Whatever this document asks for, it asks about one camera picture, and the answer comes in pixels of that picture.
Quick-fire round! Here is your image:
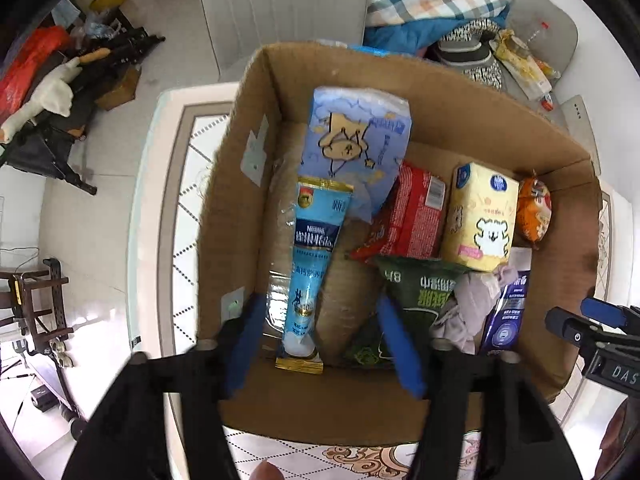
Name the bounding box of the orange panda snack pack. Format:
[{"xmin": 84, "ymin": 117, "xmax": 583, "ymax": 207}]
[{"xmin": 515, "ymin": 172, "xmax": 552, "ymax": 248}]

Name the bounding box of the black white patterned bag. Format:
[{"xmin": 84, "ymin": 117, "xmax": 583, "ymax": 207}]
[{"xmin": 427, "ymin": 18, "xmax": 504, "ymax": 91}]

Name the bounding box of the grey chair by wall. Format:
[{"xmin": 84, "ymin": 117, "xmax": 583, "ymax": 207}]
[{"xmin": 501, "ymin": 0, "xmax": 578, "ymax": 128}]

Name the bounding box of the blue bear tissue pack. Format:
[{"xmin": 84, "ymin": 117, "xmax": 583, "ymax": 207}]
[{"xmin": 298, "ymin": 87, "xmax": 412, "ymax": 223}]

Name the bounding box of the yellow patterned tissue box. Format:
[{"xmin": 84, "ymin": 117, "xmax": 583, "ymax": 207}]
[{"xmin": 489, "ymin": 29, "xmax": 552, "ymax": 101}]

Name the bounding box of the blue white tube box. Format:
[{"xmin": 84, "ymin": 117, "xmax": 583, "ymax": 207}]
[{"xmin": 480, "ymin": 247, "xmax": 533, "ymax": 354}]

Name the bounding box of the orange plastic bag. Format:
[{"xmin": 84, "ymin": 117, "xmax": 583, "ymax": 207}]
[{"xmin": 0, "ymin": 26, "xmax": 72, "ymax": 122}]

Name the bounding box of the white goose plush toy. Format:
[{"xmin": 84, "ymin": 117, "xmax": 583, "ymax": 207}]
[{"xmin": 1, "ymin": 48, "xmax": 111, "ymax": 144}]

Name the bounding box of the dark wooden chair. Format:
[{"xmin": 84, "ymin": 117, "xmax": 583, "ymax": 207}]
[{"xmin": 1, "ymin": 258, "xmax": 74, "ymax": 356}]

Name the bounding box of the small brown cardboard box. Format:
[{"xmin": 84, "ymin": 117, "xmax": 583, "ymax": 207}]
[{"xmin": 94, "ymin": 66, "xmax": 141, "ymax": 112}]

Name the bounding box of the fingertip of person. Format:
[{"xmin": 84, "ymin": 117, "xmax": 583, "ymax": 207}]
[{"xmin": 250, "ymin": 460, "xmax": 284, "ymax": 480}]

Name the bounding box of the yellow bear tissue pack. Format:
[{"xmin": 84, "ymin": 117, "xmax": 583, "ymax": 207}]
[{"xmin": 440, "ymin": 162, "xmax": 518, "ymax": 272}]

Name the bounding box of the black folding stroller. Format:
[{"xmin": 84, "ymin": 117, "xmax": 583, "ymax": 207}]
[{"xmin": 1, "ymin": 27, "xmax": 166, "ymax": 195}]

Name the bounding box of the grey chair behind table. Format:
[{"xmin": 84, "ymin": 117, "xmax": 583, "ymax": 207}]
[{"xmin": 201, "ymin": 0, "xmax": 368, "ymax": 82}]

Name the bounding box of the blue milk powder stick pack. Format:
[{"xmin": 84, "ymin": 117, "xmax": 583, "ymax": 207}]
[{"xmin": 276, "ymin": 176, "xmax": 354, "ymax": 375}]

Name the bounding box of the floral patterned tablecloth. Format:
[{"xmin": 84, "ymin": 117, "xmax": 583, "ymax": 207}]
[{"xmin": 130, "ymin": 82, "xmax": 624, "ymax": 479}]

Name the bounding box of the blue quilt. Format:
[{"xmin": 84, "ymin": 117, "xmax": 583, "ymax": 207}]
[{"xmin": 363, "ymin": 0, "xmax": 509, "ymax": 54}]

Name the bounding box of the clear plastic bottle red cap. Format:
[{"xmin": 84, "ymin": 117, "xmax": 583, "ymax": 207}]
[{"xmin": 523, "ymin": 21, "xmax": 550, "ymax": 51}]

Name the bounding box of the red snack pack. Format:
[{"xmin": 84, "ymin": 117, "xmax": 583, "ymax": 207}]
[{"xmin": 349, "ymin": 162, "xmax": 446, "ymax": 262}]

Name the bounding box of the dark green wipes pack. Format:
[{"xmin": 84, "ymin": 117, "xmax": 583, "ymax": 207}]
[{"xmin": 344, "ymin": 256, "xmax": 469, "ymax": 368}]

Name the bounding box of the small red white item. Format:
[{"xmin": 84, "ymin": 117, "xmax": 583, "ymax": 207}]
[{"xmin": 540, "ymin": 92, "xmax": 554, "ymax": 112}]

